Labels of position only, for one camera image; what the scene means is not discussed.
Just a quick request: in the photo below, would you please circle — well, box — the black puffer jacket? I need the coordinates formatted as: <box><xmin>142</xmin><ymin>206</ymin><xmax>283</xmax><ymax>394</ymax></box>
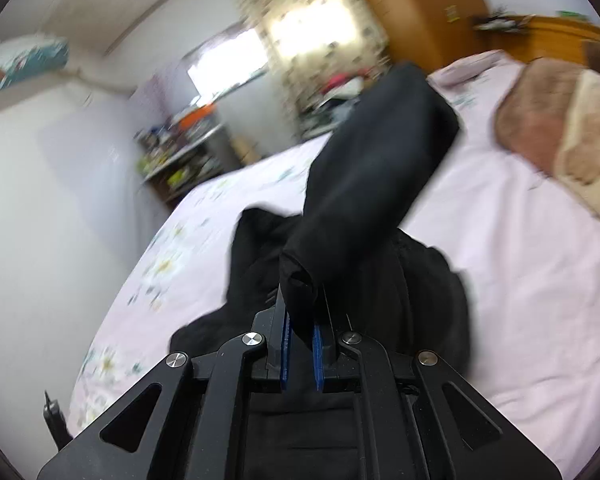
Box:
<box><xmin>168</xmin><ymin>60</ymin><xmax>477</xmax><ymax>480</ymax></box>

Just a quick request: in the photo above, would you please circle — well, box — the clothes pile under window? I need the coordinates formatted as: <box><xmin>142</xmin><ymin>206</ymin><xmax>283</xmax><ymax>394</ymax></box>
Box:
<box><xmin>299</xmin><ymin>70</ymin><xmax>378</xmax><ymax>140</ymax></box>

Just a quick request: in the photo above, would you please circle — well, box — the cluttered wooden shelf unit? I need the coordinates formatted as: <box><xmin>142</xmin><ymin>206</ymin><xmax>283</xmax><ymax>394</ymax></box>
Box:
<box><xmin>134</xmin><ymin>104</ymin><xmax>242</xmax><ymax>210</ymax></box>

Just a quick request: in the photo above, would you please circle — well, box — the pink floral bed sheet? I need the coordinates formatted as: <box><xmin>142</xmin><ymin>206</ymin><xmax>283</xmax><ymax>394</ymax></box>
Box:
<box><xmin>67</xmin><ymin>51</ymin><xmax>600</xmax><ymax>479</ymax></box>

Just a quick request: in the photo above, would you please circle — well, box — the patterned window curtain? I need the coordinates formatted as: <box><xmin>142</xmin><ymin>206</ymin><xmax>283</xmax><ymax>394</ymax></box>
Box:
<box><xmin>236</xmin><ymin>0</ymin><xmax>389</xmax><ymax>133</ymax></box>

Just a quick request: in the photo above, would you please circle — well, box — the brown beige plush blanket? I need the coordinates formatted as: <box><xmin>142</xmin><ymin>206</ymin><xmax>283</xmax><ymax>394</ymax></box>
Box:
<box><xmin>494</xmin><ymin>58</ymin><xmax>600</xmax><ymax>218</ymax></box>

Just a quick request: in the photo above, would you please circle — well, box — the orange wooden wardrobe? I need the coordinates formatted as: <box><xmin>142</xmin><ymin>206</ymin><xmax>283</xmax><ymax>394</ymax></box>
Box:
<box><xmin>366</xmin><ymin>0</ymin><xmax>488</xmax><ymax>73</ymax></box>

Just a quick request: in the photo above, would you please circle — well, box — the wooden headboard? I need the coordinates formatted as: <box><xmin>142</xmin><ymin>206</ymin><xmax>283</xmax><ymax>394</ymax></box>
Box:
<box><xmin>474</xmin><ymin>14</ymin><xmax>600</xmax><ymax>65</ymax></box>

